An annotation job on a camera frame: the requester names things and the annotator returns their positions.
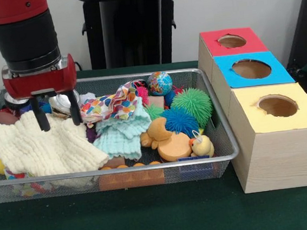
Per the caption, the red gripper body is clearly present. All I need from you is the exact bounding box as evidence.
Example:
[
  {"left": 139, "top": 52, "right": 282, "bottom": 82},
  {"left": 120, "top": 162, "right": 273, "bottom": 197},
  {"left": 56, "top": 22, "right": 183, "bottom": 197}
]
[{"left": 1, "top": 53, "right": 80, "bottom": 101}]

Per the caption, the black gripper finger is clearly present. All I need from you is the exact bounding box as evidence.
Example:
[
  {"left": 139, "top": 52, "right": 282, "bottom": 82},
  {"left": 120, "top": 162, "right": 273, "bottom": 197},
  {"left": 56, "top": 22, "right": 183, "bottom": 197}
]
[
  {"left": 66, "top": 90, "right": 83, "bottom": 126},
  {"left": 30, "top": 95, "right": 51, "bottom": 133}
]

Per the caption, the cream knit cloth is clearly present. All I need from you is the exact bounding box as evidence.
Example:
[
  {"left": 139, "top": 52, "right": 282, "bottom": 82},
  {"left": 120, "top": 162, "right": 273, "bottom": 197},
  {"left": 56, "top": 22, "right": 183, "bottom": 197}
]
[{"left": 0, "top": 103, "right": 110, "bottom": 181}]

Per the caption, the shallow clear mesh bin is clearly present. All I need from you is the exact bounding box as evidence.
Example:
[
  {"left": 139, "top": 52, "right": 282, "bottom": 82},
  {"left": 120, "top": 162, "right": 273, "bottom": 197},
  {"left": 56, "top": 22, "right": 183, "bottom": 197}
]
[{"left": 0, "top": 64, "right": 243, "bottom": 203}]

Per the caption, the wooden box with three holes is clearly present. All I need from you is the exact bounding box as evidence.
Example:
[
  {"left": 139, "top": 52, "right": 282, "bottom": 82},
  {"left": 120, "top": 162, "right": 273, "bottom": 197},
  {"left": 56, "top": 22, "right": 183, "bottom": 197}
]
[{"left": 194, "top": 22, "right": 307, "bottom": 197}]

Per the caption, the crushed silver can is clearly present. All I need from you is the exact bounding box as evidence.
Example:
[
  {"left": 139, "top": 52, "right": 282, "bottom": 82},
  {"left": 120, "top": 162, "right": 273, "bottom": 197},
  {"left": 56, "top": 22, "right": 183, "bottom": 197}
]
[{"left": 47, "top": 91, "right": 84, "bottom": 119}]

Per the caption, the multicolour polka dot cloth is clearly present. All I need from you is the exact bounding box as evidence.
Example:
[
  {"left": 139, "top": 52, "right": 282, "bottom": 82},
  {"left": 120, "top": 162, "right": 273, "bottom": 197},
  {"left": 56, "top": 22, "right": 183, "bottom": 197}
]
[{"left": 77, "top": 80, "right": 146, "bottom": 125}]

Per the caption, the mint green cloth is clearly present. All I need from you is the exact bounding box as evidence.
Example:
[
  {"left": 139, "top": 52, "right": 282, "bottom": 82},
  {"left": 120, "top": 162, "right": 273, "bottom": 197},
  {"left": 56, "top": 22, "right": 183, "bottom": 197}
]
[{"left": 90, "top": 102, "right": 155, "bottom": 163}]

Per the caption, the blue globe ball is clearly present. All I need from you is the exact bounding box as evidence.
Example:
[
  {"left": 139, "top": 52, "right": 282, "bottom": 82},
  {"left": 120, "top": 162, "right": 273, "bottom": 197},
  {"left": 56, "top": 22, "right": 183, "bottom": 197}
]
[{"left": 146, "top": 70, "right": 174, "bottom": 97}]

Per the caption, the orange toy brick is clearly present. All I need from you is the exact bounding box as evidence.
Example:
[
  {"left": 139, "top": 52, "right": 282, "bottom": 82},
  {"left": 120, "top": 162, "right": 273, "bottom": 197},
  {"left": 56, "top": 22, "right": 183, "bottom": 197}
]
[{"left": 97, "top": 159, "right": 166, "bottom": 191}]

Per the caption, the orange foam duck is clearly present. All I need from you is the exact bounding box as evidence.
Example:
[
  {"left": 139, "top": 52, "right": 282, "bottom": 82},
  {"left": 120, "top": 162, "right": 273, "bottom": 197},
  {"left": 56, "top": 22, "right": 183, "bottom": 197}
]
[{"left": 138, "top": 114, "right": 194, "bottom": 165}]

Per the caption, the blue spiky ball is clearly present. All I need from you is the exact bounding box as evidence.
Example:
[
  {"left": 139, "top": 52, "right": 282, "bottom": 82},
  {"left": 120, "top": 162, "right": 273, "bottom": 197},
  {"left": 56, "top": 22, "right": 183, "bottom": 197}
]
[{"left": 161, "top": 105, "right": 201, "bottom": 141}]

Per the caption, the large green spiky ball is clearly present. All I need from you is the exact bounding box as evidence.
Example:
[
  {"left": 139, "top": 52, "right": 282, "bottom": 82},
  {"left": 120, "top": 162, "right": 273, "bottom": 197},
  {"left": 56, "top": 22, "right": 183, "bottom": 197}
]
[{"left": 170, "top": 86, "right": 215, "bottom": 131}]

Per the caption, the small yellow rubber duck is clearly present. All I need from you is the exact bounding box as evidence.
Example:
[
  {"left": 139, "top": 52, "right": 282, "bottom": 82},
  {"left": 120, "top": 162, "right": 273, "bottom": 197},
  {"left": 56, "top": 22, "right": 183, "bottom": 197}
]
[{"left": 188, "top": 128, "right": 215, "bottom": 159}]

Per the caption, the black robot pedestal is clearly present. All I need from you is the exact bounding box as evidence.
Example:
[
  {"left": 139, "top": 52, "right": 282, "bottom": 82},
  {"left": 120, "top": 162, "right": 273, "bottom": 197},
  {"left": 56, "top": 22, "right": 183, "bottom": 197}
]
[{"left": 73, "top": 0, "right": 193, "bottom": 73}]

